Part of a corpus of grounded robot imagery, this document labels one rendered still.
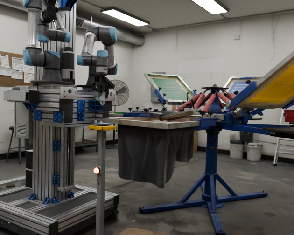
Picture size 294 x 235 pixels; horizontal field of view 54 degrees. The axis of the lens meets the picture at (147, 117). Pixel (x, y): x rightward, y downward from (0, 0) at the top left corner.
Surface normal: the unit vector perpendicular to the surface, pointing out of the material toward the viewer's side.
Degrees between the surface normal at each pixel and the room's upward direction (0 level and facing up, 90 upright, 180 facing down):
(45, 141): 90
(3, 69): 88
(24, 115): 90
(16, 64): 88
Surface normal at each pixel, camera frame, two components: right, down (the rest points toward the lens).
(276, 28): -0.58, 0.02
